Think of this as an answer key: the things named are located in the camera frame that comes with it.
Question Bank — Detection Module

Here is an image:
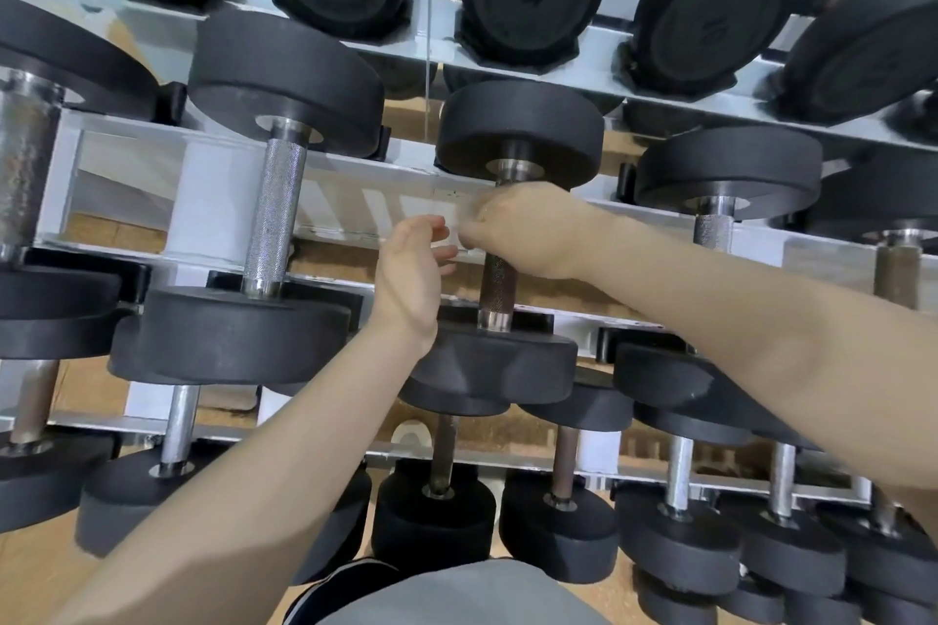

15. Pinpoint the white metal dumbbell rack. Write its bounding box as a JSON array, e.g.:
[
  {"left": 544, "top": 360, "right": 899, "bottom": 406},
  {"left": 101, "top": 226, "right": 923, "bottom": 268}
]
[{"left": 0, "top": 0, "right": 938, "bottom": 508}]

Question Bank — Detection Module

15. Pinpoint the person's right hand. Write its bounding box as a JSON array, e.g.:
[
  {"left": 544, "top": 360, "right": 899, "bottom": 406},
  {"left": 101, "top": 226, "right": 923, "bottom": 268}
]
[{"left": 458, "top": 181, "right": 614, "bottom": 281}]

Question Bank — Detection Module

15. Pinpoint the large black dumbbell chrome handle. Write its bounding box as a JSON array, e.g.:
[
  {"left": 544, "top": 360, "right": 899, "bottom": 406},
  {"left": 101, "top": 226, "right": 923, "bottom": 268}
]
[
  {"left": 108, "top": 9, "right": 386, "bottom": 387},
  {"left": 0, "top": 0, "right": 159, "bottom": 362}
]

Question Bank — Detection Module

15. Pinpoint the black dumbbell rusty handle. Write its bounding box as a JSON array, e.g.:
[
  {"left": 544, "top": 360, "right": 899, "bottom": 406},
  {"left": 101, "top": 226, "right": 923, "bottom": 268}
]
[{"left": 799, "top": 156, "right": 938, "bottom": 316}]

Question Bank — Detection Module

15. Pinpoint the grey shirt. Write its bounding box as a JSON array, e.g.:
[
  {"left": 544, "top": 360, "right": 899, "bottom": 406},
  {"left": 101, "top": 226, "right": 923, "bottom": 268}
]
[{"left": 377, "top": 560, "right": 614, "bottom": 625}]

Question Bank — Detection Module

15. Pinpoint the person's left hand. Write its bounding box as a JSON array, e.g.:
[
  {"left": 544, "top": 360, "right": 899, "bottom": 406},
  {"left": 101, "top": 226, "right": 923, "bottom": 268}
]
[{"left": 366, "top": 214, "right": 460, "bottom": 359}]

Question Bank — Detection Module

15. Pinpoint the black dumbbell dark knurled handle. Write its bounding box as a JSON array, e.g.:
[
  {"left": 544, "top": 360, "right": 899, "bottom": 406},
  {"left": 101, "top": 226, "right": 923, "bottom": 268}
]
[{"left": 399, "top": 79, "right": 606, "bottom": 407}]

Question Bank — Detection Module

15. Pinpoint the person's left forearm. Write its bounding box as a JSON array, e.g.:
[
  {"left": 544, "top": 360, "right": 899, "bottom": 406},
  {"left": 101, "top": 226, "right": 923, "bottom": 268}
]
[{"left": 44, "top": 324, "right": 441, "bottom": 625}]

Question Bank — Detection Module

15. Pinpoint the person's right forearm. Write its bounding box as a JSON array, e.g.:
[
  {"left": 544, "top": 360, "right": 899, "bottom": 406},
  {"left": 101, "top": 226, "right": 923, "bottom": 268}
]
[{"left": 586, "top": 200, "right": 938, "bottom": 504}]

